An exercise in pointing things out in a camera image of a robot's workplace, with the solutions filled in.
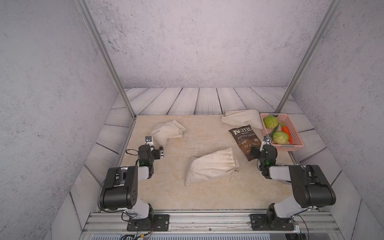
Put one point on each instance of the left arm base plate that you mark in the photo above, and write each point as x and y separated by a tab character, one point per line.
155	223

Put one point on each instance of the brown potato chips bag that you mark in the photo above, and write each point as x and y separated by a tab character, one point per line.
246	139

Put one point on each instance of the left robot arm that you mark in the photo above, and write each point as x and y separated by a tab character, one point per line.
119	190

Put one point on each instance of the orange carrot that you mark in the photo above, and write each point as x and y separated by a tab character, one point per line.
286	130

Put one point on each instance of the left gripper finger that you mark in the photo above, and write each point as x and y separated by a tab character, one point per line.
149	141
161	151

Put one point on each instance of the back green cabbage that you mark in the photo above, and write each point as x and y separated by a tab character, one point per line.
271	122

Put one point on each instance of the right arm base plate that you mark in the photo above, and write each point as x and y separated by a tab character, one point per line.
264	222

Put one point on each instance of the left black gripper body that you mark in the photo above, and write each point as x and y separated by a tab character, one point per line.
150	162

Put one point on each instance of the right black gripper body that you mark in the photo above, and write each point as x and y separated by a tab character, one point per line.
261	160

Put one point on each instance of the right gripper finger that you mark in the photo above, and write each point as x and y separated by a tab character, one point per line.
255	152
266	141

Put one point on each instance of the green cabbage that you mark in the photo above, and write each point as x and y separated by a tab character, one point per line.
271	122
280	138

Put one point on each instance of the front green cabbage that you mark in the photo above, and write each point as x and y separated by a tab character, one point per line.
280	138

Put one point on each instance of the cream drawstring bag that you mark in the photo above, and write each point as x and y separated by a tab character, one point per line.
211	166
169	130
243	118

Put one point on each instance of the aluminium frame post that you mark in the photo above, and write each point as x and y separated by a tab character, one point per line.
319	34
82	5

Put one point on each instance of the green cucumber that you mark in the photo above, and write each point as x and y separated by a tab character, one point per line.
274	130

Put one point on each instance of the right aluminium frame post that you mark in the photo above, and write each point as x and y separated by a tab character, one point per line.
319	34

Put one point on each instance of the left aluminium frame post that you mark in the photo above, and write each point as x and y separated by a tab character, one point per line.
82	5

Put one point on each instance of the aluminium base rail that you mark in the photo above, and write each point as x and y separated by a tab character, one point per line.
213	225

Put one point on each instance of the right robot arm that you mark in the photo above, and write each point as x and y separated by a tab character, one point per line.
311	190

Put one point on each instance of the pink plastic basket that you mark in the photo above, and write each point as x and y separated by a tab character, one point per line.
296	138

